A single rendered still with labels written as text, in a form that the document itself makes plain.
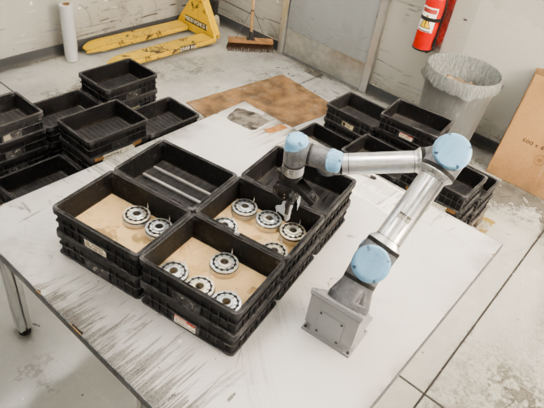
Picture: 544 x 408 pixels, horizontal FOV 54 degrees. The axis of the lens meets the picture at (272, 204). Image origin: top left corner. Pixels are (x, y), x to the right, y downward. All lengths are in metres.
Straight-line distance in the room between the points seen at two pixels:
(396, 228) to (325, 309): 0.37
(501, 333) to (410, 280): 1.11
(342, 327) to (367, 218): 0.77
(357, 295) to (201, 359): 0.55
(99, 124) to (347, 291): 1.99
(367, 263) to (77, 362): 1.55
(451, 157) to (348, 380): 0.79
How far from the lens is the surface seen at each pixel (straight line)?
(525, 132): 4.42
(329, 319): 1.84
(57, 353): 2.77
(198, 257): 1.96
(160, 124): 3.52
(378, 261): 1.66
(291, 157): 1.75
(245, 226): 2.09
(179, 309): 1.83
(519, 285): 3.60
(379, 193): 2.64
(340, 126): 3.77
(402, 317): 2.10
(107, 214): 2.13
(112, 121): 3.34
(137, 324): 1.93
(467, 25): 4.62
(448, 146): 1.72
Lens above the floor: 2.22
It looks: 39 degrees down
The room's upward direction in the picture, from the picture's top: 9 degrees clockwise
